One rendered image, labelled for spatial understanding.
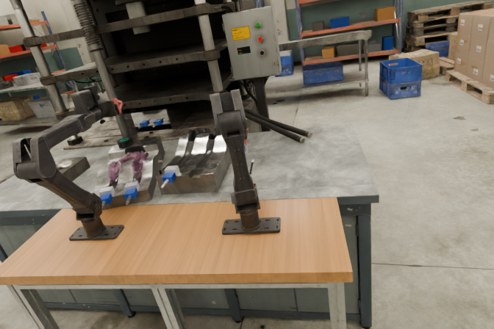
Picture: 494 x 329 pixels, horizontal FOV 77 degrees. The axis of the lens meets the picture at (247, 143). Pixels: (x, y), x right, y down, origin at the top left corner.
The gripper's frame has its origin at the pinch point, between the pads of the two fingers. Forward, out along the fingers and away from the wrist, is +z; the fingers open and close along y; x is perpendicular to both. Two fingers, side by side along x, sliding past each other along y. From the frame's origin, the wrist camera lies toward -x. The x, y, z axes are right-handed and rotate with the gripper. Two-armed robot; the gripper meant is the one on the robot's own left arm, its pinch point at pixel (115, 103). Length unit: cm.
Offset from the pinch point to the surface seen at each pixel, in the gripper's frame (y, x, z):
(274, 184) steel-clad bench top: -67, 40, -11
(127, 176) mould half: 1.4, 33.0, -6.5
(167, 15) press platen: -6, -34, 69
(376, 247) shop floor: -117, 118, 39
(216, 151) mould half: -38.8, 30.5, 7.4
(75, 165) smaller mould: 43, 33, 12
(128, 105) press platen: 36, 16, 69
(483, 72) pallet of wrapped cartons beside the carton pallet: -300, 82, 298
